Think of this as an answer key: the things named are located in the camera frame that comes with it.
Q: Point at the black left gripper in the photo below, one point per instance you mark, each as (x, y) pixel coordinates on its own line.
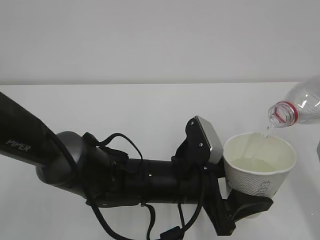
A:
(222, 213)

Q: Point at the white paper cup green logo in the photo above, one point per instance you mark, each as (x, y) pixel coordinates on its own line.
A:
(257, 165)

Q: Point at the clear water bottle red label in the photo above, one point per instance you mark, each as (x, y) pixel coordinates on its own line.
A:
(300, 106)

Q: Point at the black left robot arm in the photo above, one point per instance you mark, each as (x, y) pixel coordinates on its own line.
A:
(108, 177)

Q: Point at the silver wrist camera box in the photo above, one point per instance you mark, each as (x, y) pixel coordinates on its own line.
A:
(203, 144)

